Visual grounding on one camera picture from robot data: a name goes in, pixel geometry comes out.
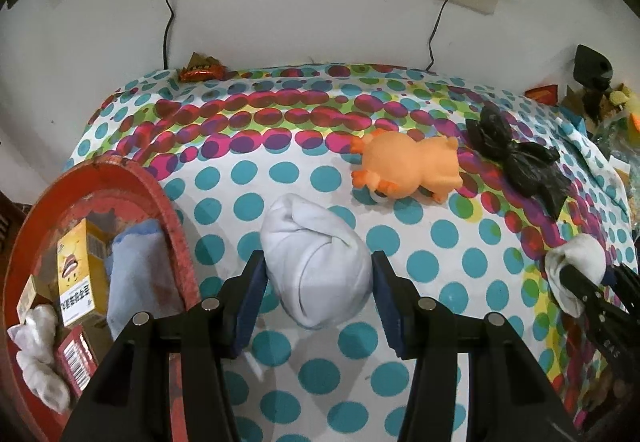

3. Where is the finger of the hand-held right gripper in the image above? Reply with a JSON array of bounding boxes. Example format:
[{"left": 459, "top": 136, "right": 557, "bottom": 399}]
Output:
[
  {"left": 602, "top": 263, "right": 640, "bottom": 313},
  {"left": 558, "top": 265, "right": 640, "bottom": 378}
]

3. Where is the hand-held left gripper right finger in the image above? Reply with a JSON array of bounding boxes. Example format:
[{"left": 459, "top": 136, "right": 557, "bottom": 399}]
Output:
[{"left": 371, "top": 251, "right": 581, "bottom": 442}]

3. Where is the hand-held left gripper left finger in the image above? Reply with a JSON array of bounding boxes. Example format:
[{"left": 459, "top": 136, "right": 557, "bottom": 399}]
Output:
[{"left": 60, "top": 249, "right": 269, "bottom": 442}]

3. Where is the small white sock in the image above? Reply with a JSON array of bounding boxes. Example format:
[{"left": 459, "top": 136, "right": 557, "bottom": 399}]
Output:
[{"left": 545, "top": 236, "right": 608, "bottom": 315}]

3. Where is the red plastic basin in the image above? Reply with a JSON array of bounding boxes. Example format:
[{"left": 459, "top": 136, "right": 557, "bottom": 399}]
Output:
[{"left": 0, "top": 161, "right": 201, "bottom": 428}]

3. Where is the red barcode box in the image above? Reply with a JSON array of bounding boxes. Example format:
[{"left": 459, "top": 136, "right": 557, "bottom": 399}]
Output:
[{"left": 54, "top": 326, "right": 101, "bottom": 395}]

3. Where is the light blue cloth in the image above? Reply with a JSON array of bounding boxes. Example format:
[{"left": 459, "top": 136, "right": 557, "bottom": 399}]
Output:
[{"left": 107, "top": 218, "right": 186, "bottom": 340}]

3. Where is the clear plastic bag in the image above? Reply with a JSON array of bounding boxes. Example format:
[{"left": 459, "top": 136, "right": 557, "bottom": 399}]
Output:
[{"left": 595, "top": 117, "right": 640, "bottom": 183}]

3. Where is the black plastic bag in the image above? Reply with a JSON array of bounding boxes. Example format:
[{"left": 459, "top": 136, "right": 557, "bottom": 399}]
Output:
[{"left": 465, "top": 104, "right": 571, "bottom": 218}]

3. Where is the polka dot sheet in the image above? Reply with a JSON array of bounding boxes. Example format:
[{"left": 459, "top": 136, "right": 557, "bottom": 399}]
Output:
[{"left": 65, "top": 63, "right": 640, "bottom": 442}]

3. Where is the orange toy pig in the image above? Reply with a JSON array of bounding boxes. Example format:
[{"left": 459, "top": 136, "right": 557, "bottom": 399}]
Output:
[{"left": 349, "top": 129, "right": 463, "bottom": 204}]

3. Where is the blue fabric piece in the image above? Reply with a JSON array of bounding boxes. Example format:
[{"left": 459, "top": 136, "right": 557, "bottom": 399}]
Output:
[{"left": 560, "top": 107, "right": 587, "bottom": 129}]

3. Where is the yellow printed box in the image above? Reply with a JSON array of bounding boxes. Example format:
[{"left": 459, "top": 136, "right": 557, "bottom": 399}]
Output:
[{"left": 55, "top": 218, "right": 113, "bottom": 328}]

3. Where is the yellow plush toy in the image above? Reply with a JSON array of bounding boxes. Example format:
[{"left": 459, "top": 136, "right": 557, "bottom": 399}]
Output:
[{"left": 607, "top": 82, "right": 640, "bottom": 133}]

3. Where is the red packet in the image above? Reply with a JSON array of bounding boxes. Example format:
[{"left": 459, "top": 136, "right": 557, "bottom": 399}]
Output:
[{"left": 525, "top": 84, "right": 560, "bottom": 105}]

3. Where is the black clamp stand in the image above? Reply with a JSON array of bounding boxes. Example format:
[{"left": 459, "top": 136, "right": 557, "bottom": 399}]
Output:
[{"left": 572, "top": 44, "right": 613, "bottom": 123}]

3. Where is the small cardboard box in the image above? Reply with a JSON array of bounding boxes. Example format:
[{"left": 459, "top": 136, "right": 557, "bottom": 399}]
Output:
[{"left": 16, "top": 274, "right": 53, "bottom": 323}]

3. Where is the long white sock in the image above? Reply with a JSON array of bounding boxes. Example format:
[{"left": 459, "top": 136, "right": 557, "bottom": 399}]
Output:
[{"left": 7, "top": 306, "right": 71, "bottom": 413}]

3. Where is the orange candy wrapper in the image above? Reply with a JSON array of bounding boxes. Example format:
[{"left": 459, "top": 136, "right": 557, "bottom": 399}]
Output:
[{"left": 179, "top": 53, "right": 223, "bottom": 83}]

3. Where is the black adapter cable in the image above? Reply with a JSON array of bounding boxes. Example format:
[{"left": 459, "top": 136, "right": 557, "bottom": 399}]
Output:
[{"left": 425, "top": 0, "right": 463, "bottom": 72}]

